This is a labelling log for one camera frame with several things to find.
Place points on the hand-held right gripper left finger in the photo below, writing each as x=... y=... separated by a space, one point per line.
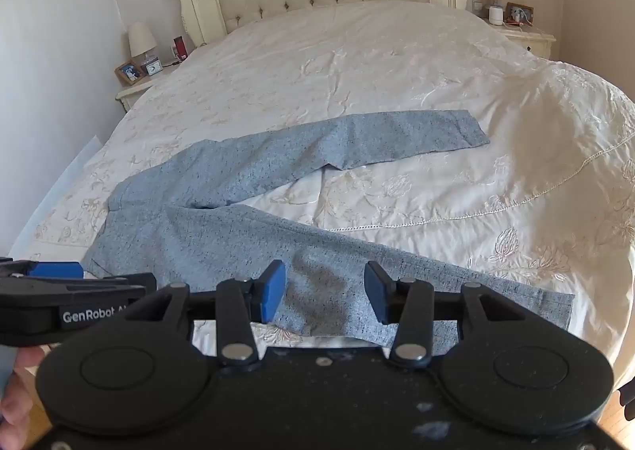
x=272 y=294

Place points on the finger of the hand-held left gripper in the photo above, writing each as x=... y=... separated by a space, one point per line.
x=54 y=270

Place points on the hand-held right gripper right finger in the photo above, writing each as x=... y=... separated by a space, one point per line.
x=378 y=295

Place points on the grey pants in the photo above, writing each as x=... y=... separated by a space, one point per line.
x=223 y=236

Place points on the person's left hand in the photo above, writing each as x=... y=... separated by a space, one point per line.
x=17 y=400

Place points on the cream nightstand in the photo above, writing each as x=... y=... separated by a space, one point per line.
x=528 y=39
x=136 y=92

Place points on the small blue alarm clock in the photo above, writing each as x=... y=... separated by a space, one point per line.
x=153 y=67

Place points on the small red box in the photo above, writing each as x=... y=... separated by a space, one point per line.
x=180 y=46

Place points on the white cylindrical device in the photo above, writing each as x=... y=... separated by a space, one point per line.
x=496 y=15

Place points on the wooden photo frame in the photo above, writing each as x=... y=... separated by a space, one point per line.
x=130 y=72
x=520 y=13

